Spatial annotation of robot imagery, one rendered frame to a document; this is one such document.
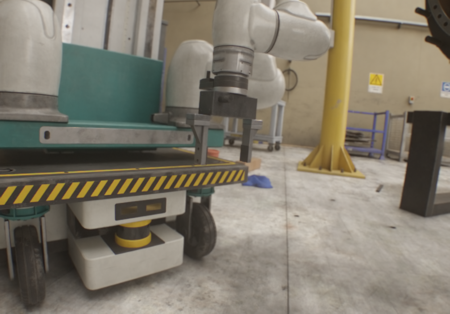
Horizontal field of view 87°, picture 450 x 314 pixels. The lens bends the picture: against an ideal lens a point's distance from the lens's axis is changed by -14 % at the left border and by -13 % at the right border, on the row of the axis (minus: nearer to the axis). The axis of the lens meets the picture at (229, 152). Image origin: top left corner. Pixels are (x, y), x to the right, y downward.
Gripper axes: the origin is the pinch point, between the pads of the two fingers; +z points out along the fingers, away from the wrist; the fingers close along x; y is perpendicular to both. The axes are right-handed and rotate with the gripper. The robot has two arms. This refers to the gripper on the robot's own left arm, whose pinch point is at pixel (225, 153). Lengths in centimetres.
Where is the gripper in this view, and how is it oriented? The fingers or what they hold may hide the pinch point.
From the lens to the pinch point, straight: 61.0
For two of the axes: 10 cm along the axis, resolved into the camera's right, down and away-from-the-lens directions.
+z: -0.8, 9.9, 1.1
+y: 6.7, 1.4, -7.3
